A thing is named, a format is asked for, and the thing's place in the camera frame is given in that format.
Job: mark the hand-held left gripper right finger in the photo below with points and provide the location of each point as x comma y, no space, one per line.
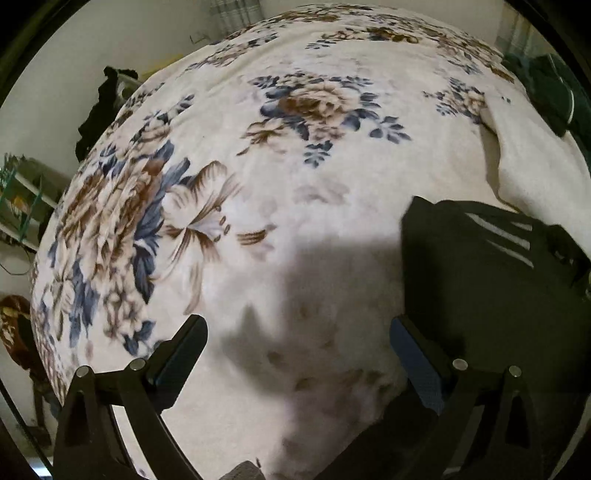
413,360

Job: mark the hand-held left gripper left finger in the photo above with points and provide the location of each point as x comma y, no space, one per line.
182,360

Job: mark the black garment with grey stripes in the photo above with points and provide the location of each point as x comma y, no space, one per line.
485,295

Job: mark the brown patterned cloth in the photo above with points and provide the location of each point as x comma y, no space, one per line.
16,327

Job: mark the floral printed blanket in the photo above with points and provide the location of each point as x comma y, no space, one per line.
286,175

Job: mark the white bed sheet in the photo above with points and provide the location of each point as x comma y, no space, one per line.
535,161

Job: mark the black hanging cloth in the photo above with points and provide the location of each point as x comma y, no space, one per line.
99,110

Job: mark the dark green cloth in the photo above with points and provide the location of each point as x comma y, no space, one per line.
547,87

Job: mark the grey checked curtain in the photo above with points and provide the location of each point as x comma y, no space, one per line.
231,11

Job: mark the shelf rack with green frame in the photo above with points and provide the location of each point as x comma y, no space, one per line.
25,198

